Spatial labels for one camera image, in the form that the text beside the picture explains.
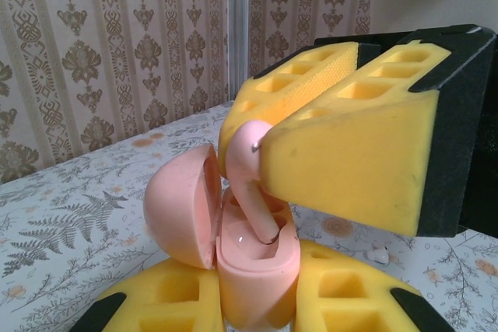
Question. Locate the pink earbud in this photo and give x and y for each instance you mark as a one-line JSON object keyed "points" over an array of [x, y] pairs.
{"points": [[243, 165]]}

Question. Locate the white earbud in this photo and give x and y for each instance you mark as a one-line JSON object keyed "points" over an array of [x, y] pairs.
{"points": [[379, 256]]}

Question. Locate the pink earbud charging case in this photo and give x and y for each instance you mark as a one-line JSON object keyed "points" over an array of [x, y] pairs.
{"points": [[253, 281]]}

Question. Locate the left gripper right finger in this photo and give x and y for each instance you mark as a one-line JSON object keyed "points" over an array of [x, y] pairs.
{"points": [[350, 308]]}

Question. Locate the floral table cover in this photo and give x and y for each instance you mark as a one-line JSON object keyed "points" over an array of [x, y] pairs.
{"points": [[78, 231]]}

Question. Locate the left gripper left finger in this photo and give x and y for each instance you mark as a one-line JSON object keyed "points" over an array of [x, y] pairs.
{"points": [[155, 301]]}

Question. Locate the aluminium corner post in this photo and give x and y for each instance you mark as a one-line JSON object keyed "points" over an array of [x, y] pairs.
{"points": [[239, 29]]}

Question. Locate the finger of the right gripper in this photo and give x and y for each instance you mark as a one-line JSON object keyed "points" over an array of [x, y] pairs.
{"points": [[350, 165], [307, 87]]}

